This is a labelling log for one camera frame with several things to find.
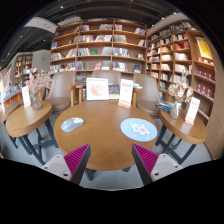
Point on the left vase with pink flowers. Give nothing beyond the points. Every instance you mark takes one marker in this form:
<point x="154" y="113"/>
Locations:
<point x="36" y="83"/>

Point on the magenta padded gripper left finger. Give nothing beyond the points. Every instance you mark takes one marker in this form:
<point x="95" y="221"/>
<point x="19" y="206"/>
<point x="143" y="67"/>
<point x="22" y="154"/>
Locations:
<point x="70" y="167"/>

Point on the white sign on table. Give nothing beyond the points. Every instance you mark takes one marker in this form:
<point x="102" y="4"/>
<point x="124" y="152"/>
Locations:
<point x="192" y="110"/>
<point x="26" y="97"/>

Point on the right beige armchair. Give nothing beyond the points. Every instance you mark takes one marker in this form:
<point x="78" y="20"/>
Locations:
<point x="147" y="97"/>

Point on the white sign on left table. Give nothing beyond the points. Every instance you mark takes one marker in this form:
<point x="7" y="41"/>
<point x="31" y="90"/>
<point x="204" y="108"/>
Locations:
<point x="26" y="97"/>

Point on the white and red standing sign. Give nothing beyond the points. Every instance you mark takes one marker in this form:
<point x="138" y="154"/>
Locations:
<point x="126" y="90"/>

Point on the beige armchair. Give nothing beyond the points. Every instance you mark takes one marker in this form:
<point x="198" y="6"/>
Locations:
<point x="147" y="97"/>
<point x="113" y="78"/>
<point x="62" y="91"/>

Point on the wooden side table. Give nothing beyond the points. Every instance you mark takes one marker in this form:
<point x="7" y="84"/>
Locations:
<point x="25" y="120"/>
<point x="194" y="134"/>

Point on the right wooden bookshelf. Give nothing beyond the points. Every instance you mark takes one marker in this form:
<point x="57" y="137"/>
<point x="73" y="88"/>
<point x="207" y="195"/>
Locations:
<point x="172" y="49"/>

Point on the left beige armchair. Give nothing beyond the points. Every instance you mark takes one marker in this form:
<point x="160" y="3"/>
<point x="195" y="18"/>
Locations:
<point x="62" y="91"/>

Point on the right vase with dried flowers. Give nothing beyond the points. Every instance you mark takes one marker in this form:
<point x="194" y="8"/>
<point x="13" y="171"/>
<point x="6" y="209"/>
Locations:
<point x="182" y="93"/>

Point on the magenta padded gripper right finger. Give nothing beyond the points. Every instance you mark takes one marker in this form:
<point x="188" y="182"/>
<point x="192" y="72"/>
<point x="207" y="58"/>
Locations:
<point x="151" y="166"/>

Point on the right wooden side table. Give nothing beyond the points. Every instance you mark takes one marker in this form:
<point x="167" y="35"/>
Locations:
<point x="194" y="134"/>

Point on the blue book on right table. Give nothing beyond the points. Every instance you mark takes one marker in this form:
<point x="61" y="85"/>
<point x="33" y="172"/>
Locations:
<point x="163" y="106"/>

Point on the white sign on right table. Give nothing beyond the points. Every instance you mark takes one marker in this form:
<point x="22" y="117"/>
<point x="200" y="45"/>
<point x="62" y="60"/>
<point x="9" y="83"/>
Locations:
<point x="192" y="110"/>

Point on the wooden bookshelf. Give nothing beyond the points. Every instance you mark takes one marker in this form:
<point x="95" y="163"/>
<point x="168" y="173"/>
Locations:
<point x="172" y="49"/>
<point x="23" y="65"/>
<point x="99" y="44"/>

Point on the round light blue mouse pad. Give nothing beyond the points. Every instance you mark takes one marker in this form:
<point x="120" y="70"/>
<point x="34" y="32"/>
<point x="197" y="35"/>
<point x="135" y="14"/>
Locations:
<point x="138" y="129"/>

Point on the middle beige armchair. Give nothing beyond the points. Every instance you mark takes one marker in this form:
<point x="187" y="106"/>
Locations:
<point x="113" y="78"/>

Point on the white framed picture sign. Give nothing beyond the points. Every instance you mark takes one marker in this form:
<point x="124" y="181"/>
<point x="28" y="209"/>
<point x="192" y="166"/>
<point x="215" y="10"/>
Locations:
<point x="97" y="89"/>

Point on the round wooden centre table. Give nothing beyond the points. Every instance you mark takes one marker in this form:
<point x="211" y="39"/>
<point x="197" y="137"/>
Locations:
<point x="111" y="150"/>

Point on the far left wooden bookshelf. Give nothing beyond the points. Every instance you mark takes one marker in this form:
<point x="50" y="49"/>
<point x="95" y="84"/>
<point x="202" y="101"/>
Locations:
<point x="23" y="65"/>

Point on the yellow poster on shelf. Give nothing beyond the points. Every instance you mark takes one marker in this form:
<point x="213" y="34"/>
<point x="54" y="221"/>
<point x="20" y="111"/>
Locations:
<point x="203" y="48"/>

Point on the centre wooden bookshelf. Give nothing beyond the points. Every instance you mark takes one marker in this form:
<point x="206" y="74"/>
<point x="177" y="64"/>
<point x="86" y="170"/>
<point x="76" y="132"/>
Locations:
<point x="99" y="44"/>

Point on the left wooden side table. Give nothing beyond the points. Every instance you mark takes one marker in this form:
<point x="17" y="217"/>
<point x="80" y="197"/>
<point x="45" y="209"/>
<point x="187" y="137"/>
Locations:
<point x="25" y="120"/>

